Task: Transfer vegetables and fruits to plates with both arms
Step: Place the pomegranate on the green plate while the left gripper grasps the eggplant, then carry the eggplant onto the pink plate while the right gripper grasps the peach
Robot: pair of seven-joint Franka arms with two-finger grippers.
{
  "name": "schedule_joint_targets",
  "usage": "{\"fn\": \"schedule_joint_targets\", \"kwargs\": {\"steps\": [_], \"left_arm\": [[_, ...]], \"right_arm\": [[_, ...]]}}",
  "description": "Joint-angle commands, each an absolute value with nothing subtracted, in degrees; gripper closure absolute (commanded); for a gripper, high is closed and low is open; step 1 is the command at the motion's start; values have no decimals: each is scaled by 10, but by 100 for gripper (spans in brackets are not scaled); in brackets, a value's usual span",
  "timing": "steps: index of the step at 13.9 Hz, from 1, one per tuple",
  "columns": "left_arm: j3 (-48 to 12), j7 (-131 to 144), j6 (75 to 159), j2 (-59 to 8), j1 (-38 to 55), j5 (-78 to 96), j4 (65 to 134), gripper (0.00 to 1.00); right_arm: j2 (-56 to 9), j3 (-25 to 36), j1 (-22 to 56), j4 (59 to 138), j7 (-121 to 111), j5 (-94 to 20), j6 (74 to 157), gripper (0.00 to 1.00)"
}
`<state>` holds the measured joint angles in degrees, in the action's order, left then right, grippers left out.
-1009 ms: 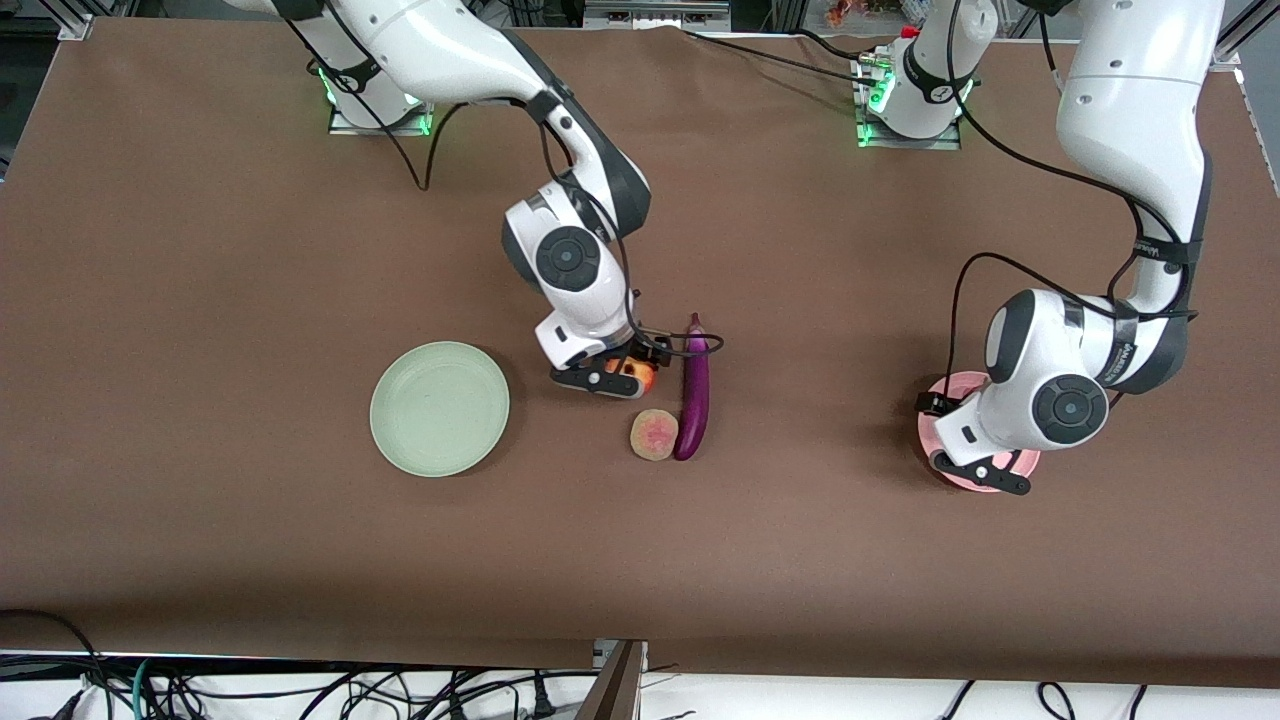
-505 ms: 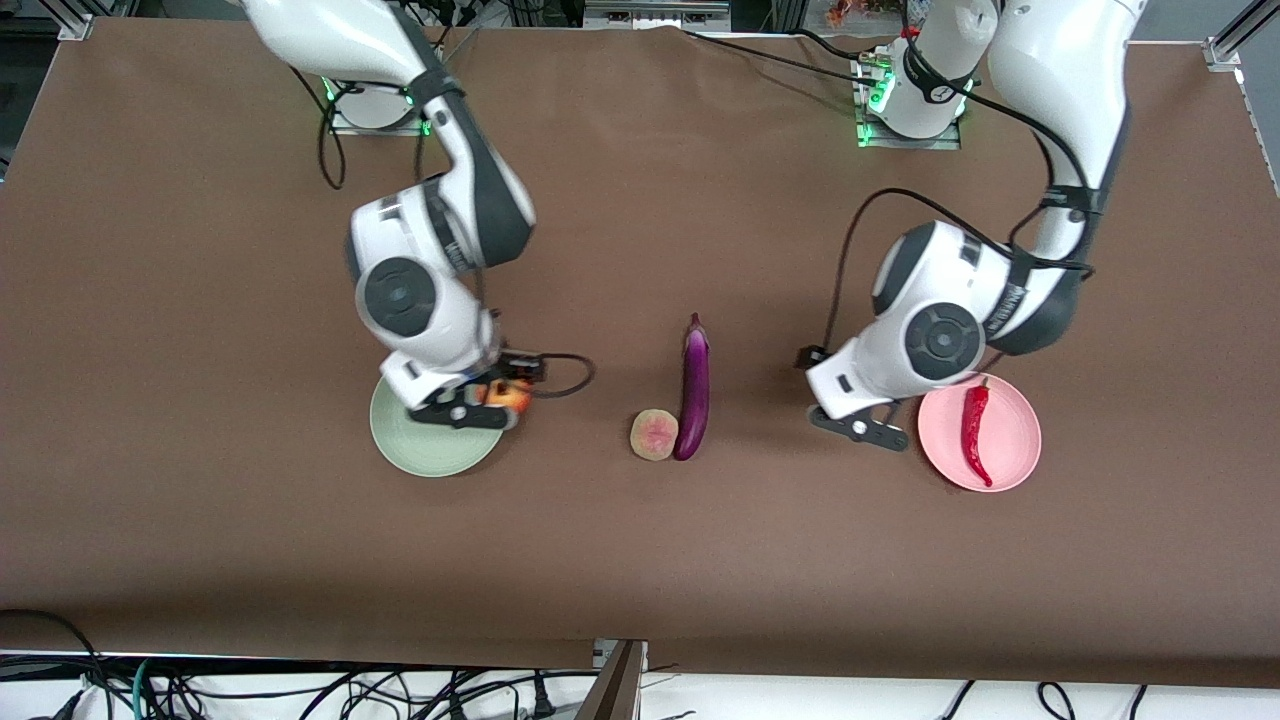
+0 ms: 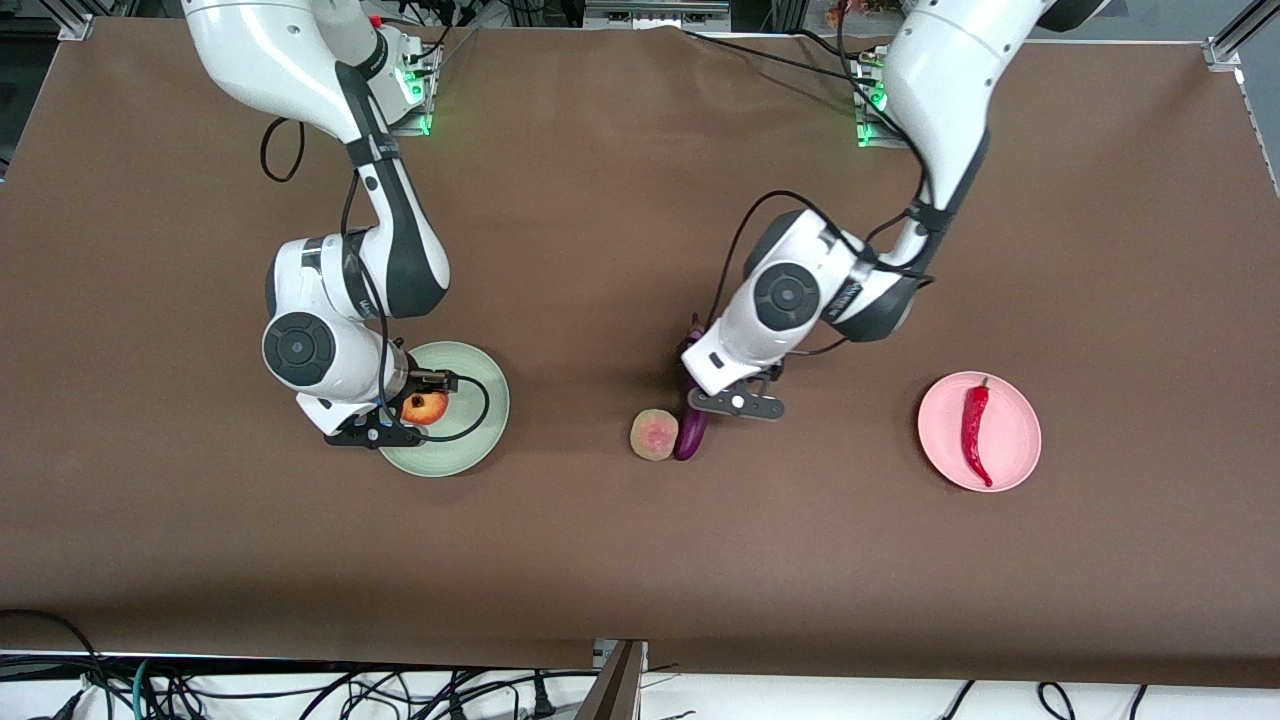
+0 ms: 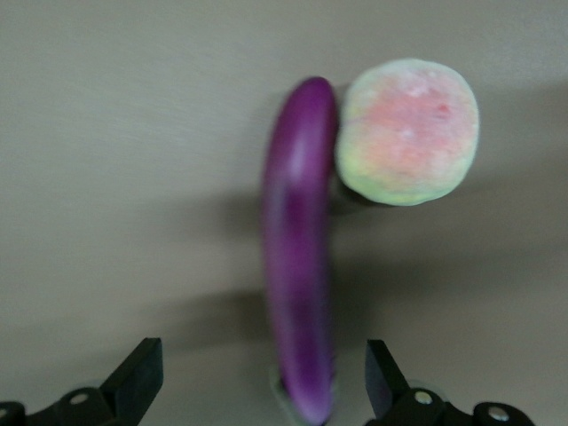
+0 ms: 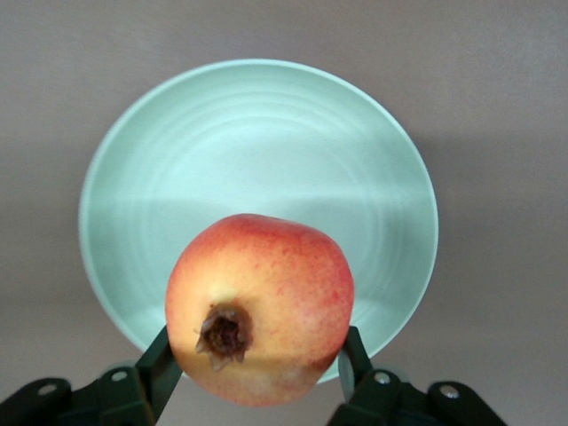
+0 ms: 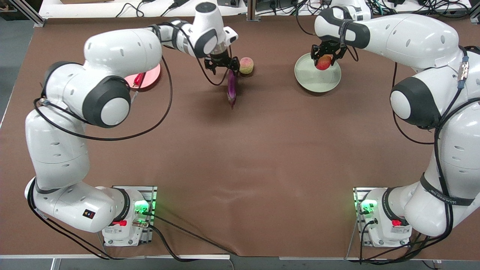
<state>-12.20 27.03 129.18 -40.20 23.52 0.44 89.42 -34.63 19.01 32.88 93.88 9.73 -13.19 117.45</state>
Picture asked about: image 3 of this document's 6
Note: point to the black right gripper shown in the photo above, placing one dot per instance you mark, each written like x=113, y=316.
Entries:
x=421, y=381

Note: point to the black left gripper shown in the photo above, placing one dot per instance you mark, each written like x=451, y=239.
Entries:
x=775, y=371

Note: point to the red apple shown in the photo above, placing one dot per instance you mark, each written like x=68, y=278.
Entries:
x=428, y=410

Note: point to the long purple eggplant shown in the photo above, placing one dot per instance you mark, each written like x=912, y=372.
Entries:
x=690, y=440

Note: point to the pink-green peach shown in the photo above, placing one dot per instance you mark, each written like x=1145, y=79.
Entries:
x=654, y=436

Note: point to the red chili pepper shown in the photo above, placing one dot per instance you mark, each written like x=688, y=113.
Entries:
x=973, y=420

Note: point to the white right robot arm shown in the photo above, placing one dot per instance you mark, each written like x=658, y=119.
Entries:
x=300, y=60

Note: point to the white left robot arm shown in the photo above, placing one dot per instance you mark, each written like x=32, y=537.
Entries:
x=940, y=90

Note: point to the pale green plate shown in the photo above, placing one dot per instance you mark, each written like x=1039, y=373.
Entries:
x=455, y=460

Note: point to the brown table cover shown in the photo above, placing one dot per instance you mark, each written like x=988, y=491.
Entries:
x=640, y=550

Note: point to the pink plate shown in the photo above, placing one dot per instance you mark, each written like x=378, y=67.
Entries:
x=1015, y=430

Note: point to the orange background object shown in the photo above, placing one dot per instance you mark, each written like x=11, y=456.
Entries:
x=845, y=10

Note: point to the grey metal beam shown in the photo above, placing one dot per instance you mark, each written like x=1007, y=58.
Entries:
x=655, y=15

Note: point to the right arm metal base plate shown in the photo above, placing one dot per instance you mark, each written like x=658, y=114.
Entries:
x=420, y=120

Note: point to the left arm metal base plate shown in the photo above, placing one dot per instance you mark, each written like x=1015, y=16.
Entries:
x=868, y=135

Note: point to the grey metal bracket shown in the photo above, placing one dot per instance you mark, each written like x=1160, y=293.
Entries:
x=615, y=690

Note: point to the aluminium frame post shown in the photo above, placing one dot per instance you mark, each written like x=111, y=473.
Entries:
x=1225, y=50
x=78, y=28

